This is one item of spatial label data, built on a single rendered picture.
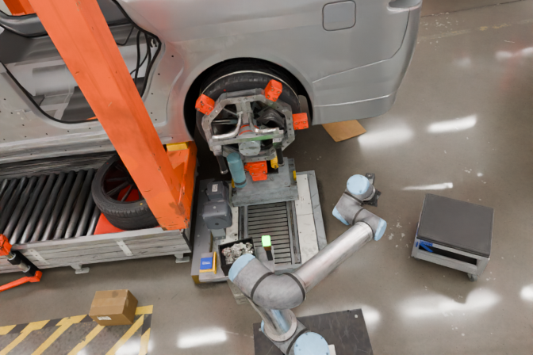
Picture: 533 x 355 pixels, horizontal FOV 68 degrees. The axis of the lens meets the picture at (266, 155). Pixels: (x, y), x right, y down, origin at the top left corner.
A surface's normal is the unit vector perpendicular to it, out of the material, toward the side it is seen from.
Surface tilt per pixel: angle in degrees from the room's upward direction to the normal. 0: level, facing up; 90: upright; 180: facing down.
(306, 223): 0
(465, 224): 0
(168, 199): 90
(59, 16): 90
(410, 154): 0
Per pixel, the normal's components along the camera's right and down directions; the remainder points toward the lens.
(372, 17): 0.04, 0.72
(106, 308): -0.14, -0.68
